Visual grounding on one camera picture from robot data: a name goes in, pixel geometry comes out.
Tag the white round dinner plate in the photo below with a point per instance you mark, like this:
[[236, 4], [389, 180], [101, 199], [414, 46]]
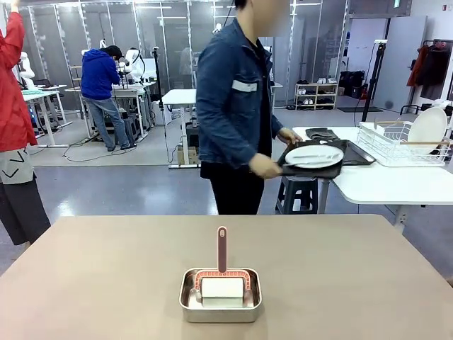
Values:
[[315, 159]]

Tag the person's right hand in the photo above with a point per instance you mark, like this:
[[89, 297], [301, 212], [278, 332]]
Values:
[[263, 166]]

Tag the white standing desk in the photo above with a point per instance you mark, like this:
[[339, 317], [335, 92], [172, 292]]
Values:
[[180, 96]]

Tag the grey plastic stool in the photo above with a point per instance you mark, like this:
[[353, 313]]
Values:
[[131, 127], [192, 136]]

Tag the black step stool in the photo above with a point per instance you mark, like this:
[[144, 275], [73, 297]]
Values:
[[297, 191]]

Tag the person in blue hoodie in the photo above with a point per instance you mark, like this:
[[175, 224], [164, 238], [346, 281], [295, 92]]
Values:
[[99, 78]]

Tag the white plate in rack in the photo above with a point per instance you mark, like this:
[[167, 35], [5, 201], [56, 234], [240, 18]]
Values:
[[428, 129]]

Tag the black suitcases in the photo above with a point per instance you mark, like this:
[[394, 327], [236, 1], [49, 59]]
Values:
[[352, 83]]

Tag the person in denim jacket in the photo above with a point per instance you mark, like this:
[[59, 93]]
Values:
[[230, 106]]

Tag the rectangular metal tin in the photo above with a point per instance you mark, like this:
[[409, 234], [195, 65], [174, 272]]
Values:
[[219, 315]]

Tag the white desk with thin legs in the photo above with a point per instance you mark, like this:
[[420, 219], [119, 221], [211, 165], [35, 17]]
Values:
[[42, 93]]

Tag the dark folded cloth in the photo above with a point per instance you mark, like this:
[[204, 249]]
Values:
[[322, 134]]

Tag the person's right forearm denim sleeve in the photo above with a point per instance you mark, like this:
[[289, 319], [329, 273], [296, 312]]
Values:
[[237, 148]]

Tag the person's left forearm denim sleeve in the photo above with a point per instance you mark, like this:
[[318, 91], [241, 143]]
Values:
[[276, 125]]

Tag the person's left hand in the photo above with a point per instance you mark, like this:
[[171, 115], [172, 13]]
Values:
[[288, 135]]

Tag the person in red coat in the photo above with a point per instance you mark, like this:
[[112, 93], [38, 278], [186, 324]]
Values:
[[14, 106]]

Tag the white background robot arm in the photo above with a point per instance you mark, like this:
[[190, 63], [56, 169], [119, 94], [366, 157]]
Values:
[[134, 62]]

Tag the cardboard box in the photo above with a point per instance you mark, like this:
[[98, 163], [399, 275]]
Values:
[[185, 156]]

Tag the clothes rack with coats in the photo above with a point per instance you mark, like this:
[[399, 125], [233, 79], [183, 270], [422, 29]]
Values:
[[430, 63]]

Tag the dark brown serving tray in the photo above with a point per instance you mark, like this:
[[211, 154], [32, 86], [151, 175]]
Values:
[[332, 170]]

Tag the white desk with robots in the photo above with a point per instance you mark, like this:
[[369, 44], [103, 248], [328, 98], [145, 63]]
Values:
[[131, 93]]

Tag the wooden shoe rack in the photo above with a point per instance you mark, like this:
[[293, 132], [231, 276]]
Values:
[[318, 95]]

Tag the black tripod light stand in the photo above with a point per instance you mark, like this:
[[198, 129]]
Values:
[[377, 71]]

